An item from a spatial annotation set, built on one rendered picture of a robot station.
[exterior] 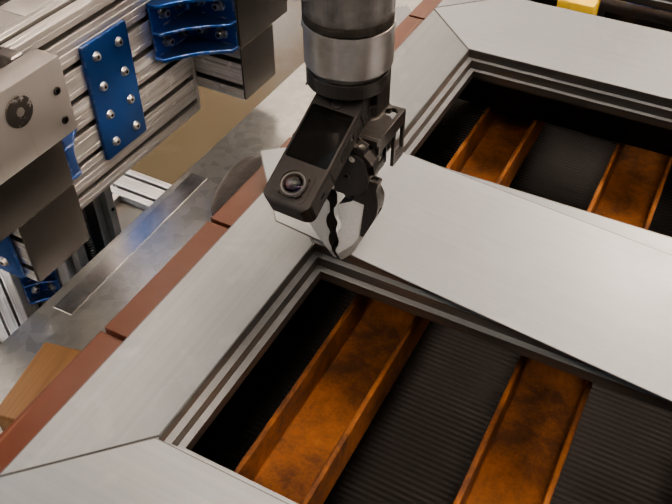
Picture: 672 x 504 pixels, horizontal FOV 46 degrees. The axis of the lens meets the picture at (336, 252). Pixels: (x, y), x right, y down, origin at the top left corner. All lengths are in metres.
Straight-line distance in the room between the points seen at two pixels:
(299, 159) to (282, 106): 0.67
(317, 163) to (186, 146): 1.79
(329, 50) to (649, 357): 0.39
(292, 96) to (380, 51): 0.71
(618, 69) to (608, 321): 0.46
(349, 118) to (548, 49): 0.55
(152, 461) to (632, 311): 0.45
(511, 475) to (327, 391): 0.22
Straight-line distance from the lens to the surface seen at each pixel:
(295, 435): 0.87
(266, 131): 1.27
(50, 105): 0.88
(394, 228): 0.83
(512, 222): 0.86
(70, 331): 1.01
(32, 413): 0.75
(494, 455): 0.87
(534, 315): 0.77
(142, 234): 1.10
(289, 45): 2.90
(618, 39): 1.22
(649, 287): 0.83
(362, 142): 0.70
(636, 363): 0.76
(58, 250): 1.01
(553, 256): 0.83
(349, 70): 0.64
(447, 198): 0.87
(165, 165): 2.36
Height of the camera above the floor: 1.40
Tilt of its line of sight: 44 degrees down
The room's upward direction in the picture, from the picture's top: straight up
